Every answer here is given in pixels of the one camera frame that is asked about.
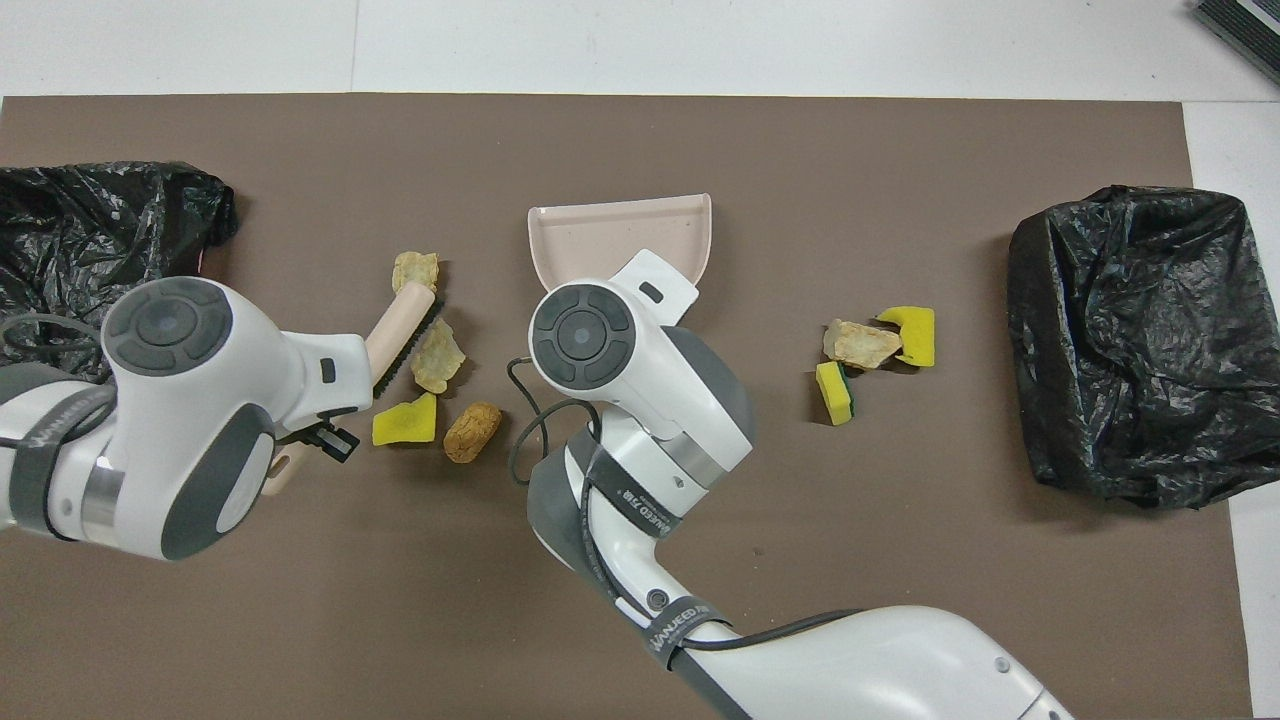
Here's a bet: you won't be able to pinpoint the brown bread-like lump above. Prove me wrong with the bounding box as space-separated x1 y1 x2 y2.
442 400 504 466

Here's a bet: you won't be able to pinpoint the crusty bread chunk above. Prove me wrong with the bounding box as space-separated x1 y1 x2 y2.
391 250 442 294

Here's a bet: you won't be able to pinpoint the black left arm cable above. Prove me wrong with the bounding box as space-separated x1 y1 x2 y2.
0 313 111 386

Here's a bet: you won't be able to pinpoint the dark ribbed panel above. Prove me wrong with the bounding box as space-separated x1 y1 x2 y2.
1187 0 1280 86

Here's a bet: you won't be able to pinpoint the beige plastic dustpan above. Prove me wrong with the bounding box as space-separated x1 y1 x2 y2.
526 193 714 301

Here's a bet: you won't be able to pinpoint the notched yellow sponge piece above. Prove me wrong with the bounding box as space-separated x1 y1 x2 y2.
876 305 937 368

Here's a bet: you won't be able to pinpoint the yellow sponge with green pad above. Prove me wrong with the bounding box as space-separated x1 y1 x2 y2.
814 360 857 428

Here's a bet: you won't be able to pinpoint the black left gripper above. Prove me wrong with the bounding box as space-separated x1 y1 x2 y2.
283 420 361 463

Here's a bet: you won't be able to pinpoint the brown table mat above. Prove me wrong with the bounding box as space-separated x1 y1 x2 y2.
0 93 1254 720

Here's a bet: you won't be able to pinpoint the pale bread chunk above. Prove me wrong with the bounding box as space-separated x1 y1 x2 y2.
410 317 468 395

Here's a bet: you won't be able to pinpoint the bin lined with black bag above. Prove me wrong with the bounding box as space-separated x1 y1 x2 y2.
0 160 241 386
1005 183 1280 511

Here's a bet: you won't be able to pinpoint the beige hand brush black bristles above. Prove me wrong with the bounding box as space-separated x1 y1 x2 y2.
262 279 447 498

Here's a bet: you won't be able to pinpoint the whitish angular foam chunk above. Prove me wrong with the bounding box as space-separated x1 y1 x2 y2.
822 318 904 371

